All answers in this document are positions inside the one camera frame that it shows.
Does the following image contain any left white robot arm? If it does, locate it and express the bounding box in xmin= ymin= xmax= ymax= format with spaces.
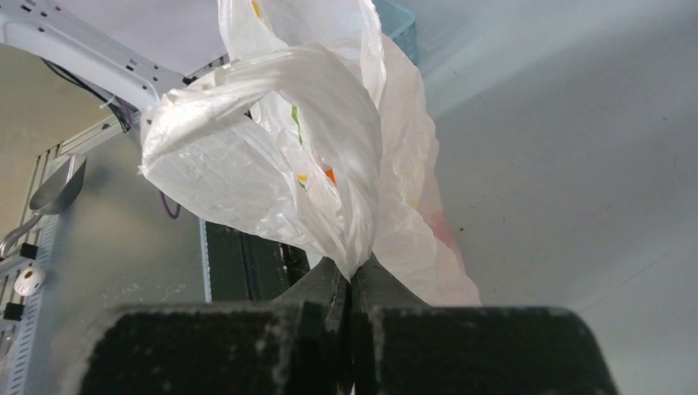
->
xmin=1 ymin=1 xmax=226 ymax=109

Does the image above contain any white plastic bag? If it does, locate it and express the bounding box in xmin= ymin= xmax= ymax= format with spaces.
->
xmin=139 ymin=1 xmax=480 ymax=306

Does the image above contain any silver metal front plate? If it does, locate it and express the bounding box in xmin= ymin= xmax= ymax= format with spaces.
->
xmin=6 ymin=132 xmax=210 ymax=394

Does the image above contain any grey metal scoop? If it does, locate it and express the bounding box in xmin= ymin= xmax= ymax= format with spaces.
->
xmin=1 ymin=155 xmax=86 ymax=258

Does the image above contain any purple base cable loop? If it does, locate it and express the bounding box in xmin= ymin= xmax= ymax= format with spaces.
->
xmin=158 ymin=189 xmax=182 ymax=221

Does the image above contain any light blue plastic basket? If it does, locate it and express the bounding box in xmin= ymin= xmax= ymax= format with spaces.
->
xmin=374 ymin=0 xmax=419 ymax=65

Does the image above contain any white round knob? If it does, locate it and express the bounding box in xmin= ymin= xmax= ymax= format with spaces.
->
xmin=13 ymin=266 xmax=47 ymax=297

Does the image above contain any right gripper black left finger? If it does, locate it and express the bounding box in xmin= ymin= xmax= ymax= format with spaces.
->
xmin=59 ymin=258 xmax=349 ymax=394

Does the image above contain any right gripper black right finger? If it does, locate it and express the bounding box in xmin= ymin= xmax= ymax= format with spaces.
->
xmin=351 ymin=258 xmax=617 ymax=394

